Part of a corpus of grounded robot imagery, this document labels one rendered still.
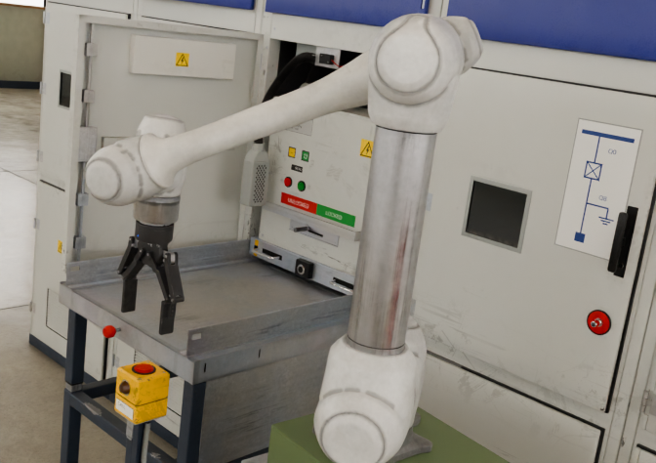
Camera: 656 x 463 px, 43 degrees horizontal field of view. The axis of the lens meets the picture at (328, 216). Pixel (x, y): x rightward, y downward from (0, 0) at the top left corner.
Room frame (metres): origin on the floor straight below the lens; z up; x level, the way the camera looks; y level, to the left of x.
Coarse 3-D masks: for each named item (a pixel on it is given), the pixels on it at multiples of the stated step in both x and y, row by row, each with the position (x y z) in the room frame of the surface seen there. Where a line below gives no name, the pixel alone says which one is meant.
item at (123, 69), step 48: (96, 48) 2.36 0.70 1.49; (144, 48) 2.45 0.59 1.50; (192, 48) 2.56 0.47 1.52; (240, 48) 2.71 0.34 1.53; (96, 96) 2.39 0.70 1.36; (144, 96) 2.49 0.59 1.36; (192, 96) 2.60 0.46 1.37; (240, 96) 2.72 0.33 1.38; (96, 144) 2.37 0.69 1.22; (192, 192) 2.62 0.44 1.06; (96, 240) 2.41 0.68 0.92; (192, 240) 2.63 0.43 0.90
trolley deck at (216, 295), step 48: (96, 288) 2.21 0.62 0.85; (144, 288) 2.26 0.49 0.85; (192, 288) 2.31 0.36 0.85; (240, 288) 2.37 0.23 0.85; (288, 288) 2.43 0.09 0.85; (144, 336) 1.93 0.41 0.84; (192, 336) 1.95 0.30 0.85; (288, 336) 2.04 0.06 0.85; (336, 336) 2.16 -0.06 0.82; (192, 384) 1.80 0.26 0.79
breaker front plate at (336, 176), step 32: (320, 128) 2.52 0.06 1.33; (352, 128) 2.44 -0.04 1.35; (288, 160) 2.60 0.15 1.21; (320, 160) 2.51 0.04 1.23; (352, 160) 2.43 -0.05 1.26; (288, 192) 2.59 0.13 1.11; (320, 192) 2.50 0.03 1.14; (352, 192) 2.42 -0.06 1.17; (288, 224) 2.58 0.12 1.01; (320, 256) 2.48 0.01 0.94; (352, 256) 2.39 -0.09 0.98
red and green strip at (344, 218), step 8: (288, 200) 2.59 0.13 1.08; (296, 200) 2.57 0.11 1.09; (304, 200) 2.54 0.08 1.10; (304, 208) 2.54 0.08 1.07; (312, 208) 2.52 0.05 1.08; (320, 208) 2.50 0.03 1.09; (328, 208) 2.47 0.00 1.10; (328, 216) 2.47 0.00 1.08; (336, 216) 2.45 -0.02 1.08; (344, 216) 2.43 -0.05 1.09; (352, 216) 2.41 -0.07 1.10; (344, 224) 2.43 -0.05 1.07; (352, 224) 2.40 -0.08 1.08
